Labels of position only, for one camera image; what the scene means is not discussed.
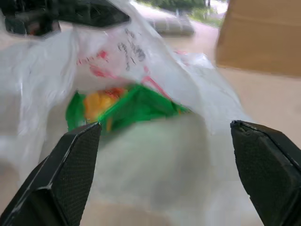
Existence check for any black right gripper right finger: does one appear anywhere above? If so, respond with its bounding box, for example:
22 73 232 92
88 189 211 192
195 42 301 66
230 120 301 226

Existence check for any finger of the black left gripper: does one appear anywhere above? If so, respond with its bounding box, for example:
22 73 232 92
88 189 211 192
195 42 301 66
56 0 131 29

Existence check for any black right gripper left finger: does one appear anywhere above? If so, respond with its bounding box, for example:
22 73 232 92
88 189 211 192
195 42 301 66
0 121 103 226

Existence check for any white printed plastic bag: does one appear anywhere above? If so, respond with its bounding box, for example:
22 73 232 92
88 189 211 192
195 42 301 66
0 0 256 226

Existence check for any green snack packet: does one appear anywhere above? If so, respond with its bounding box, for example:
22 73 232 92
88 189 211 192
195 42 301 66
66 84 191 132

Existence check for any brown cardboard box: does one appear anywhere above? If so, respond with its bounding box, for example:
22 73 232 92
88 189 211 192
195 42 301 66
215 0 301 78

